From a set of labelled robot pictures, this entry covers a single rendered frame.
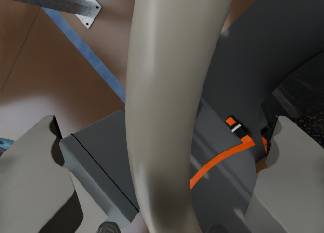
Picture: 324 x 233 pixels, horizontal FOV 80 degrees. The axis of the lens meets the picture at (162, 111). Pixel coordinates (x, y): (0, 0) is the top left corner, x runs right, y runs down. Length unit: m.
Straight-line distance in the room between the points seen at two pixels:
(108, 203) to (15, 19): 1.89
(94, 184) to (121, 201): 0.12
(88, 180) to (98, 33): 1.16
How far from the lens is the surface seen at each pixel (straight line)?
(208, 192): 1.69
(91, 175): 0.79
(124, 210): 0.81
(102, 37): 1.64
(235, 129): 1.36
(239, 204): 1.71
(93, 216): 0.82
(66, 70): 1.91
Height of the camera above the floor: 1.32
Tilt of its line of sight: 63 degrees down
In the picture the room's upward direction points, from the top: 129 degrees counter-clockwise
